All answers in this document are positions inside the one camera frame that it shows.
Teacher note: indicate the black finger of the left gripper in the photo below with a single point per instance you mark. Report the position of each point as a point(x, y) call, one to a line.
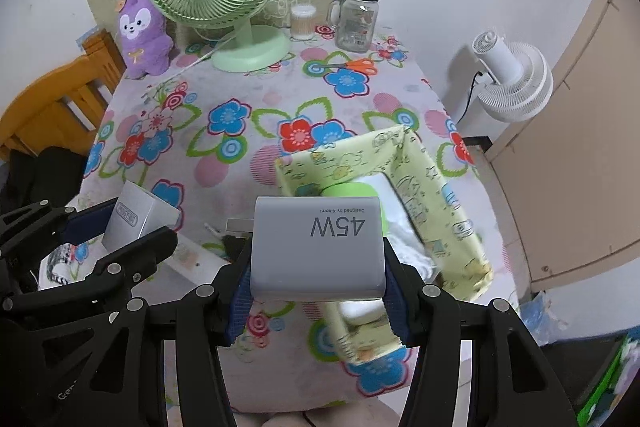
point(114, 275)
point(37, 229)

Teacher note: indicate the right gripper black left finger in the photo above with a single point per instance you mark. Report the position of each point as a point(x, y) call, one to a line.
point(209, 317)

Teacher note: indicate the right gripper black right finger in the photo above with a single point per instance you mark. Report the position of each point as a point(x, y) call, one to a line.
point(513, 383)

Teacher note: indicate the small white charger box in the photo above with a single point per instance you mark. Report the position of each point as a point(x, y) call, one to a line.
point(137, 213)

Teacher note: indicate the grey 45W charger box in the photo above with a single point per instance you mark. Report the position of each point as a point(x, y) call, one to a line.
point(317, 249)

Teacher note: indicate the white power strip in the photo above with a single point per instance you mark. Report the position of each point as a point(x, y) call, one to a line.
point(194, 262)

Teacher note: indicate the black cloth on chair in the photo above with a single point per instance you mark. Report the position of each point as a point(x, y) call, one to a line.
point(55, 174)

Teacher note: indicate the wooden chair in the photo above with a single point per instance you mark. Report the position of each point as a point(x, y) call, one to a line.
point(65, 107)

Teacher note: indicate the yellow patterned fabric storage box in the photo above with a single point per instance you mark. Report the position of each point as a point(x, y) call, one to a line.
point(411, 183)

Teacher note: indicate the white crumpled plastic bag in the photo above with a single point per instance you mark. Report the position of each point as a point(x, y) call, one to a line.
point(408, 246)

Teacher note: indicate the floral tablecloth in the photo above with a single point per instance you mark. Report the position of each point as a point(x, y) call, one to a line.
point(206, 142)

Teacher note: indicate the green rounded container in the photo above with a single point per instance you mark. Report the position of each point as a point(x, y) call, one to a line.
point(357, 189)

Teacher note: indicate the beige wooden door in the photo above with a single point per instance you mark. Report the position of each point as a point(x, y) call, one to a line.
point(571, 174)

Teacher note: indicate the purple plush toy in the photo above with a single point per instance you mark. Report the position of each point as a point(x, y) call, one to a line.
point(145, 42)

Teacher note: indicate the white standing fan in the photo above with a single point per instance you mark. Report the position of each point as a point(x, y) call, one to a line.
point(514, 83)

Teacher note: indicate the cotton swab container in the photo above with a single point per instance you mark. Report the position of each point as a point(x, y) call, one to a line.
point(302, 21)

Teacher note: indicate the orange handled scissors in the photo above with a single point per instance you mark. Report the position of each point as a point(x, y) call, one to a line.
point(363, 65)

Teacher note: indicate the glass jar with handle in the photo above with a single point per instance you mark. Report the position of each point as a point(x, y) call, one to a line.
point(353, 22)

